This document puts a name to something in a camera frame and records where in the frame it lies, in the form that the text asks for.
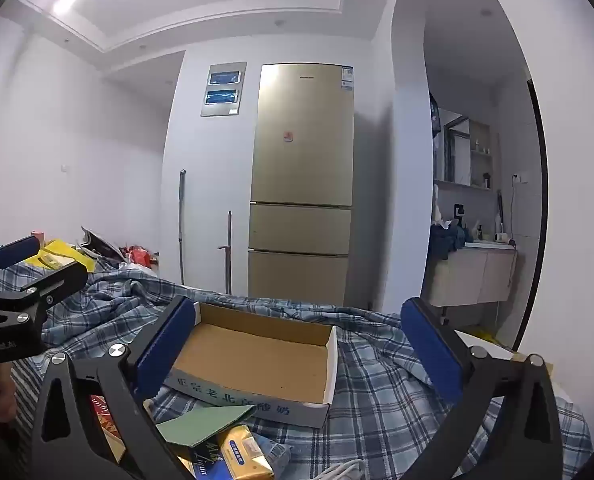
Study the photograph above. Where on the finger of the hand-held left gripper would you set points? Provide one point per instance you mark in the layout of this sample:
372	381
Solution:
62	275
23	246

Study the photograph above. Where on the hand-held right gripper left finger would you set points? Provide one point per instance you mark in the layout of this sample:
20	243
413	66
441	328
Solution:
169	345

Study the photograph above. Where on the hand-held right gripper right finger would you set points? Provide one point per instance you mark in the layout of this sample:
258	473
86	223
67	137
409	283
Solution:
429	345

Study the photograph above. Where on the cardboard box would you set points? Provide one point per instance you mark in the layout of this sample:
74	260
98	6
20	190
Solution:
257	355

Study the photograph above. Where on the pink cup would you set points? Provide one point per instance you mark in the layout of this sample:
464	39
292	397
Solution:
38	235

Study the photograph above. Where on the yellow plastic bag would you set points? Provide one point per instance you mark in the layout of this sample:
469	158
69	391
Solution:
59	250

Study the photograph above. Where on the grey black bag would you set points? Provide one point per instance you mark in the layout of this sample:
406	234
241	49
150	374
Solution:
99	245

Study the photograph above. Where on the blue plaid blanket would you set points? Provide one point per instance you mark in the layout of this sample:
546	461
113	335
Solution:
377	385

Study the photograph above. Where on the red plastic bag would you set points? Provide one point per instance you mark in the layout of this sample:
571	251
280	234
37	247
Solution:
137	255

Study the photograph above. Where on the bathroom vanity cabinet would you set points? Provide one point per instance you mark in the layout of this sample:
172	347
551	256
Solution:
469	275

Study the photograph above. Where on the green folded cloth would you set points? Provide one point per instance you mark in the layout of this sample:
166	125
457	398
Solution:
202	422

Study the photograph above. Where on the red packet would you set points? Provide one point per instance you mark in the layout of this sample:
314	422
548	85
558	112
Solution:
102	415

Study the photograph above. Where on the blue clothes pile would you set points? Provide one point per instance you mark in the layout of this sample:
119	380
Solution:
447	240

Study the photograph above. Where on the short metal pole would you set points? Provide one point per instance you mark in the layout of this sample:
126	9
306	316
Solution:
229	255

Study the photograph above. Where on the dark packet gold print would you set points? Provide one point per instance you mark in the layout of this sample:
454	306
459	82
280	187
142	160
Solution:
204	460

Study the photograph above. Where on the grey mop pole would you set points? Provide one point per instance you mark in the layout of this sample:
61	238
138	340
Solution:
182	225

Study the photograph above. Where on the yellow tissue pack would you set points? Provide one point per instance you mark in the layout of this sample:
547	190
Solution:
244	452

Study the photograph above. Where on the light blue tissue pack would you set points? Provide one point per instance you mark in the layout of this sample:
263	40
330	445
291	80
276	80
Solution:
277	455

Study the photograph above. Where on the gold refrigerator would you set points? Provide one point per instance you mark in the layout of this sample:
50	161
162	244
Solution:
302	185

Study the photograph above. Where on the mirror wall cabinet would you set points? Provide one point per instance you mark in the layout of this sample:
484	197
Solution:
459	150

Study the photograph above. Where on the wall electrical panel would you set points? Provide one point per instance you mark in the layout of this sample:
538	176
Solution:
223	90

